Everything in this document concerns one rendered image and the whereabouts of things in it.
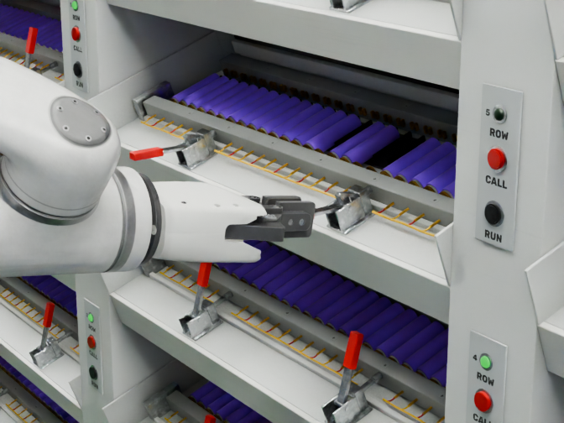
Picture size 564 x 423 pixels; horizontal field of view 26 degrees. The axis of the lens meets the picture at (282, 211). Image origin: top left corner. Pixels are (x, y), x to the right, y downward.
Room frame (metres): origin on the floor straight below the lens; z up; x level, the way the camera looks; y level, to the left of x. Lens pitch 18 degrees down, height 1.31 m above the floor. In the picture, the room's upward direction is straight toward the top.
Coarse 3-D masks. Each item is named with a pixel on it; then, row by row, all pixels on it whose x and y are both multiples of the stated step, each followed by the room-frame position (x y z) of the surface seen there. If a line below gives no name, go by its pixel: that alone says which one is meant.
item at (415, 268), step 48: (192, 48) 1.49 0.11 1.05; (240, 48) 1.47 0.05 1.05; (96, 96) 1.41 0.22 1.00; (144, 96) 1.43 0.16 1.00; (288, 96) 1.38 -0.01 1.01; (432, 96) 1.19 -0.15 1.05; (144, 144) 1.36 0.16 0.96; (240, 192) 1.18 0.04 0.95; (288, 192) 1.15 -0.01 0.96; (288, 240) 1.12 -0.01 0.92; (336, 240) 1.04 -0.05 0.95; (384, 240) 1.02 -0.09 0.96; (432, 240) 1.00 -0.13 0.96; (384, 288) 1.01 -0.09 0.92; (432, 288) 0.94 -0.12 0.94
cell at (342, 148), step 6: (372, 126) 1.20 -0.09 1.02; (378, 126) 1.20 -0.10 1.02; (384, 126) 1.20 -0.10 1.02; (360, 132) 1.19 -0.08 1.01; (366, 132) 1.19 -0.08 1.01; (372, 132) 1.19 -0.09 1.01; (354, 138) 1.18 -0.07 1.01; (360, 138) 1.18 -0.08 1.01; (366, 138) 1.18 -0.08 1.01; (342, 144) 1.17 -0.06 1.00; (348, 144) 1.17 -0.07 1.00; (354, 144) 1.18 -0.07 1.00; (336, 150) 1.17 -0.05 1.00; (342, 150) 1.17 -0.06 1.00; (348, 150) 1.17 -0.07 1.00; (336, 156) 1.17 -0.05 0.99
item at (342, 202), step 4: (336, 196) 1.06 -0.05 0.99; (340, 196) 1.05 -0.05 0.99; (340, 200) 1.05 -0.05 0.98; (344, 200) 1.06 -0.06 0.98; (336, 204) 1.06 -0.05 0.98; (340, 204) 1.06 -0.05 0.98; (344, 204) 1.06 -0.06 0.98; (316, 208) 1.05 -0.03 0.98; (320, 208) 1.05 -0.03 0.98; (324, 208) 1.05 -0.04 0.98; (328, 208) 1.05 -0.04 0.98; (332, 208) 1.05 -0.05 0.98; (336, 208) 1.05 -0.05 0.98; (340, 208) 1.05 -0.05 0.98; (316, 212) 1.04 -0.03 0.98; (320, 212) 1.04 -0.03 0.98; (324, 212) 1.04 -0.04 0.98; (328, 212) 1.04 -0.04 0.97
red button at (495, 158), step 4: (488, 152) 0.89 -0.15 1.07; (492, 152) 0.88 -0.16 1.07; (496, 152) 0.88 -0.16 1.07; (500, 152) 0.88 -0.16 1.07; (488, 156) 0.88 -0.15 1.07; (492, 156) 0.88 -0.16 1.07; (496, 156) 0.88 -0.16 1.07; (500, 156) 0.87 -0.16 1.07; (488, 160) 0.88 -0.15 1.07; (492, 160) 0.88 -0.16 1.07; (496, 160) 0.88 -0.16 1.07; (500, 160) 0.87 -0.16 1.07; (492, 164) 0.88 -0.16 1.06; (496, 164) 0.88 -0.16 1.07; (500, 164) 0.87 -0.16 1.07; (492, 168) 0.88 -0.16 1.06; (496, 168) 0.88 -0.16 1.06; (500, 168) 0.88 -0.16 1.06
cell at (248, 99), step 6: (258, 90) 1.37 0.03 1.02; (264, 90) 1.36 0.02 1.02; (252, 96) 1.36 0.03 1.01; (258, 96) 1.36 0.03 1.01; (240, 102) 1.35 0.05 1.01; (246, 102) 1.35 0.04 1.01; (228, 108) 1.34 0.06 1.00; (234, 108) 1.34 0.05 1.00; (240, 108) 1.34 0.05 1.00; (222, 114) 1.33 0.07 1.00; (228, 114) 1.33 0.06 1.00
